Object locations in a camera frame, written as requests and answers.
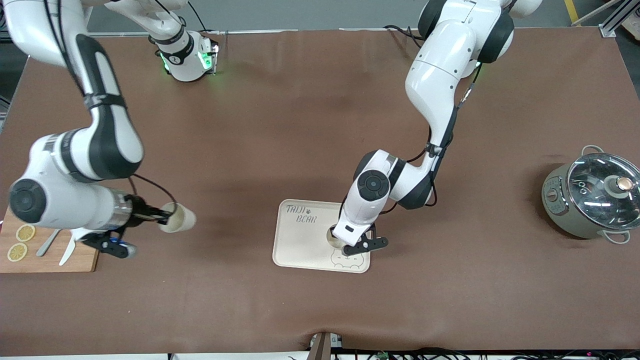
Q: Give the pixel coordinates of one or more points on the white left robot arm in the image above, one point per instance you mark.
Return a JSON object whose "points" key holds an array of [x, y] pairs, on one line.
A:
{"points": [[440, 75]]}

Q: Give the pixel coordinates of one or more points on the white plastic cup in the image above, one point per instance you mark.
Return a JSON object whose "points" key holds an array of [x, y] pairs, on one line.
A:
{"points": [[182, 217], [334, 240]]}

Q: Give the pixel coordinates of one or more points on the grey-blue plastic knife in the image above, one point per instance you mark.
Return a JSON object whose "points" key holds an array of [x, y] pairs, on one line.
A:
{"points": [[47, 245]]}

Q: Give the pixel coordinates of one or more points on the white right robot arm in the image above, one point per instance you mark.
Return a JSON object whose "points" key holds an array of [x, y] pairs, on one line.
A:
{"points": [[65, 205]]}

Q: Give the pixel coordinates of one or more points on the metal table clamp bracket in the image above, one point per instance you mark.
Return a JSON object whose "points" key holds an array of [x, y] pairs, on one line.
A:
{"points": [[322, 347]]}

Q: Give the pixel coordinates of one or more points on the grey-green electric cooking pot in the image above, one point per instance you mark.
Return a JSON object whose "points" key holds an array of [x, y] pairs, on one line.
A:
{"points": [[557, 215]]}

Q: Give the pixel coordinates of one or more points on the bamboo cutting board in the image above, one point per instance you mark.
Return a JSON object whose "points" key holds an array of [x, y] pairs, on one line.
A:
{"points": [[40, 262]]}

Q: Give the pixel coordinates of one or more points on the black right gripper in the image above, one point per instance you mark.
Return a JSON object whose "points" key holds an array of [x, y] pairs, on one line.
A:
{"points": [[139, 209]]}

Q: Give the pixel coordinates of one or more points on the yellow lemon slice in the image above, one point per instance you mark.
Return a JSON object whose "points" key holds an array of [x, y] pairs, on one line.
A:
{"points": [[17, 252], [25, 232]]}

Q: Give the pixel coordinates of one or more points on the white plastic knife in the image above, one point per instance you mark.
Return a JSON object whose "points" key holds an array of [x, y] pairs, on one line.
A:
{"points": [[66, 255]]}

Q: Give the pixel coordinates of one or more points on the aluminium frame profile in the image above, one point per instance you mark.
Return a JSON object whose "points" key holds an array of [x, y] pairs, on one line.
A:
{"points": [[617, 17]]}

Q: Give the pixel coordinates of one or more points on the glass pot lid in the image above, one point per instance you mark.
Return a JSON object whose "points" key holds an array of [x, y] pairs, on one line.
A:
{"points": [[595, 190]]}

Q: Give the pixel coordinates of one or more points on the cream tray with bear print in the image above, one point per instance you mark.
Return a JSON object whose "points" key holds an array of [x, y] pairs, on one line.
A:
{"points": [[300, 245]]}

